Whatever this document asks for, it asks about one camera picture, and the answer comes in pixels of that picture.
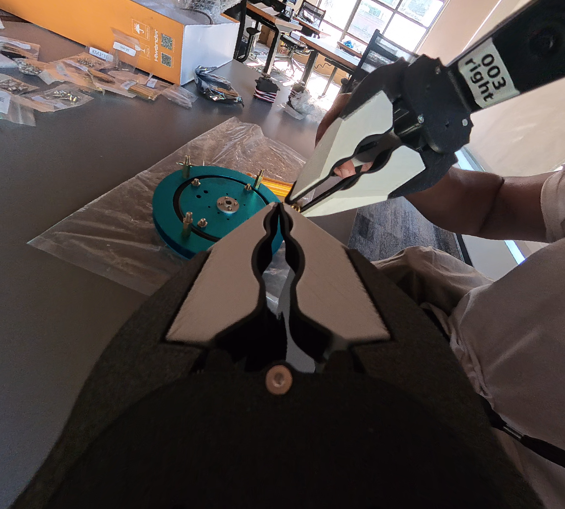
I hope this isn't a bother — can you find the person's right forearm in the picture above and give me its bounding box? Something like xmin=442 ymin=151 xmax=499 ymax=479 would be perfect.
xmin=404 ymin=165 xmax=550 ymax=243

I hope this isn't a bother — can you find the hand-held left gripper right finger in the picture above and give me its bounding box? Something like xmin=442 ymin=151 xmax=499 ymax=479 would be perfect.
xmin=281 ymin=204 xmax=393 ymax=374

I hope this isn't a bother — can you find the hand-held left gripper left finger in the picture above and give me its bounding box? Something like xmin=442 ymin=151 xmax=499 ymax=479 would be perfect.
xmin=164 ymin=202 xmax=288 ymax=372

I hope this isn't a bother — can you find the pile of small screw bags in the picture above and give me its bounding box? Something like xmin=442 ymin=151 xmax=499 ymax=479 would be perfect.
xmin=0 ymin=28 xmax=199 ymax=127

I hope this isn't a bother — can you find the brown office desk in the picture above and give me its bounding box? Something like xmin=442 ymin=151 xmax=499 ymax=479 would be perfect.
xmin=245 ymin=0 xmax=332 ymax=77
xmin=300 ymin=35 xmax=369 ymax=97

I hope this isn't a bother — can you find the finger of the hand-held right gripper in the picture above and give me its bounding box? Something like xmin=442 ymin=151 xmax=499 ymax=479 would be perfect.
xmin=299 ymin=144 xmax=428 ymax=217
xmin=286 ymin=90 xmax=396 ymax=205

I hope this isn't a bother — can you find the yellow-handled screwdriver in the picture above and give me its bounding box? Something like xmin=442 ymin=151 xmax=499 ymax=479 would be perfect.
xmin=252 ymin=173 xmax=295 ymax=194

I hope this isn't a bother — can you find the orange and white cardboard box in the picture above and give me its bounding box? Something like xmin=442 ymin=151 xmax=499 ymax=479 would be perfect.
xmin=0 ymin=0 xmax=241 ymax=86

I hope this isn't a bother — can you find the black antistatic bag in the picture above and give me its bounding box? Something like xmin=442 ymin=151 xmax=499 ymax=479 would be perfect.
xmin=194 ymin=66 xmax=244 ymax=108

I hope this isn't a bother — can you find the large clear plastic bag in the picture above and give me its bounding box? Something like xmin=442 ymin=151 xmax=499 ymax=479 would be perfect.
xmin=27 ymin=116 xmax=310 ymax=296

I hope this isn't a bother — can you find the black servo motor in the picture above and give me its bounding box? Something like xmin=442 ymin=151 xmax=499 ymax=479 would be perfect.
xmin=253 ymin=74 xmax=280 ymax=105

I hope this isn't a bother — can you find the servo motor in clear bag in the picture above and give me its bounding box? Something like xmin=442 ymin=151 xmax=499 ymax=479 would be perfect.
xmin=282 ymin=85 xmax=319 ymax=120

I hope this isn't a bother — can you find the blue round metal turntable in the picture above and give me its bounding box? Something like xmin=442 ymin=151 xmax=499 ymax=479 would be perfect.
xmin=152 ymin=156 xmax=283 ymax=259

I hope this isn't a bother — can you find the person's right hand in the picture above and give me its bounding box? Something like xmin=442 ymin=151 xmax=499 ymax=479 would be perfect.
xmin=315 ymin=92 xmax=371 ymax=180

